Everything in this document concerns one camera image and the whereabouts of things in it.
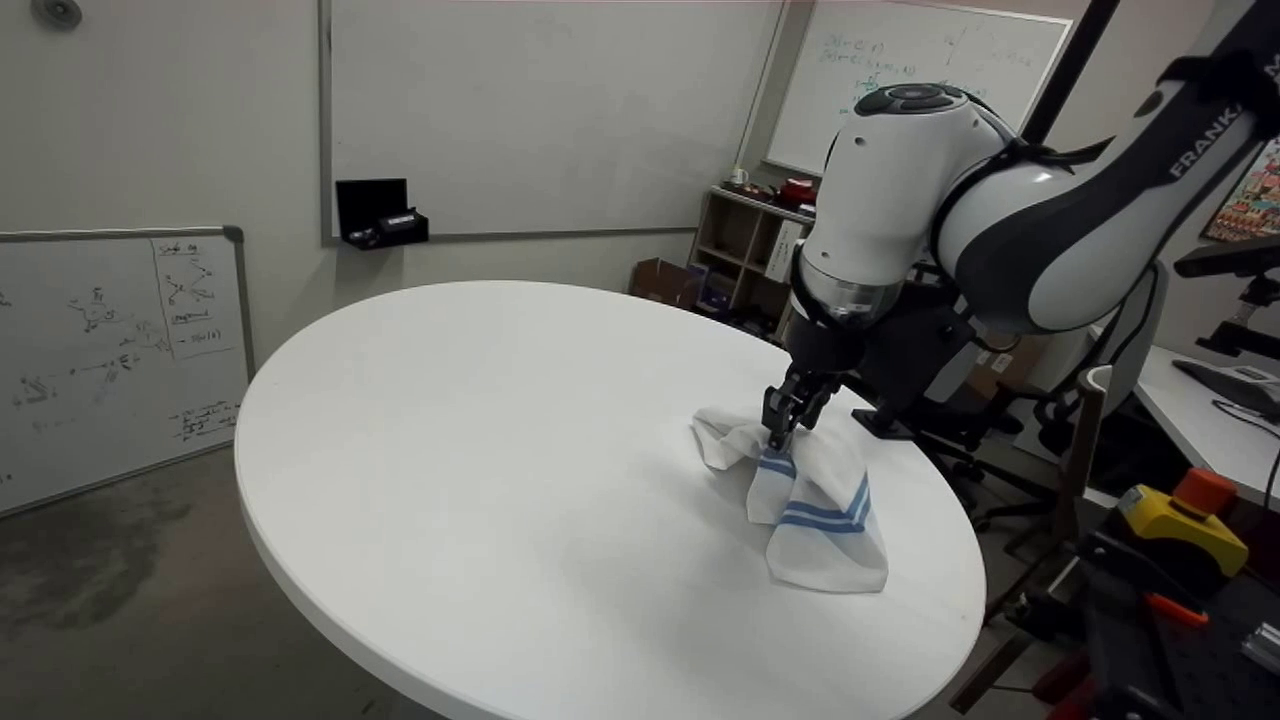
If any black bar clamp orange handle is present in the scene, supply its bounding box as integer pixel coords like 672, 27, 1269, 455
1139, 588, 1213, 638

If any brown cardboard box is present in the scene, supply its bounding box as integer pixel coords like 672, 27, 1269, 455
623, 254, 710, 312

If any yellow emergency stop box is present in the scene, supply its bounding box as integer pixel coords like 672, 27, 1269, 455
1111, 468, 1251, 579

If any white side desk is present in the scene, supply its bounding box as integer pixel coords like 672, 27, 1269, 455
1128, 341, 1280, 502

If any whiteboard with faint writing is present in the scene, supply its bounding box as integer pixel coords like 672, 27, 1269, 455
765, 0, 1078, 181

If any white cloth with blue stripes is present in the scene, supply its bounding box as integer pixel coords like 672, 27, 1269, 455
686, 406, 892, 602

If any wooden shelf unit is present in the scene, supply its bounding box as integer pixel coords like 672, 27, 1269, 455
686, 178, 819, 331

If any black marker holder tray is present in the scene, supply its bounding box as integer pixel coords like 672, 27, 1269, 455
330, 173, 436, 258

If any small whiteboard with drawings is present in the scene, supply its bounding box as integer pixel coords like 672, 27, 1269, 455
0, 222, 259, 519

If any colourful wall poster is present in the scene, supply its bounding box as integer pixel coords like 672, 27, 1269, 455
1197, 138, 1280, 254

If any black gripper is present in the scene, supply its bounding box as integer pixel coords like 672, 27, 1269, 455
761, 279, 881, 455

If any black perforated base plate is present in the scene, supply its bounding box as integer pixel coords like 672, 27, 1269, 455
1074, 529, 1280, 720

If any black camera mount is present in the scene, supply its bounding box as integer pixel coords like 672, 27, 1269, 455
1170, 235, 1280, 367

